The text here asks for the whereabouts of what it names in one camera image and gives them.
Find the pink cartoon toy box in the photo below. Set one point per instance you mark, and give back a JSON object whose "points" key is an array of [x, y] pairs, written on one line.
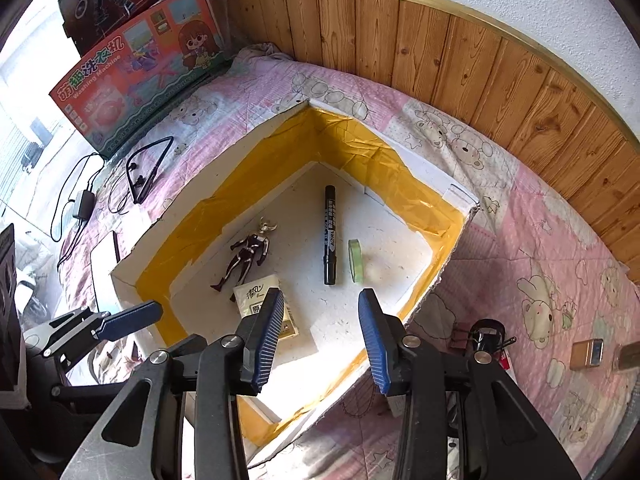
{"points": [[150, 60]]}

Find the yellow tissue packet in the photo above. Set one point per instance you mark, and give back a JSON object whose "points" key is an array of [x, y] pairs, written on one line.
{"points": [[250, 297]]}

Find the dark robot toy box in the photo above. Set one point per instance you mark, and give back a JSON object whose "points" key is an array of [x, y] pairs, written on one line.
{"points": [[100, 0]]}

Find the white flat board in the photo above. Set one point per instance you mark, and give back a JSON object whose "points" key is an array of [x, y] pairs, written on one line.
{"points": [[102, 260]]}

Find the glass spice jar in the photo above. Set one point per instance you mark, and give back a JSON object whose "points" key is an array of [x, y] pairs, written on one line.
{"points": [[629, 356]]}

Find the red white staples box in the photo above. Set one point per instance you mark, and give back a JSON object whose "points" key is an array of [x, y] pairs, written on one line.
{"points": [[504, 360]]}

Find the white cardboard box yellow tape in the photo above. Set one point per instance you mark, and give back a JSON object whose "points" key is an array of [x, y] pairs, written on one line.
{"points": [[325, 320]]}

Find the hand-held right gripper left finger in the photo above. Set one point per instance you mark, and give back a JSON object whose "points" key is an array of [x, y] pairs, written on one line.
{"points": [[267, 340]]}

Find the black neckband earphones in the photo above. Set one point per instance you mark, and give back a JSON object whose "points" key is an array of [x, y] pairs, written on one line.
{"points": [[134, 166]]}

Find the green tape roll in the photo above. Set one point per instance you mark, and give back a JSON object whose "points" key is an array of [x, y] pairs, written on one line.
{"points": [[356, 260]]}

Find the gold tin blue lid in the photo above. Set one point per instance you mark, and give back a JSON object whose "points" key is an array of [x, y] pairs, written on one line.
{"points": [[582, 357]]}

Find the pink printed quilt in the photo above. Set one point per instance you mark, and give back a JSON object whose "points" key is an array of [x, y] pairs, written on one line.
{"points": [[525, 240]]}

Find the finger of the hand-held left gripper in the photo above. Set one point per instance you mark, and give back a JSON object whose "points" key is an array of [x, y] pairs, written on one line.
{"points": [[130, 321]]}

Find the purple black toy figure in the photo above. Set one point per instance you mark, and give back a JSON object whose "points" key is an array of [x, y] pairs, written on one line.
{"points": [[247, 255]]}

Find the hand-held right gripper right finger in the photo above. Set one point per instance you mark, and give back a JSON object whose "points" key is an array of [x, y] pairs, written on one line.
{"points": [[375, 340]]}

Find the black marker pen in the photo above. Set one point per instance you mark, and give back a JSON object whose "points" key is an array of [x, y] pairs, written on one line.
{"points": [[330, 240]]}

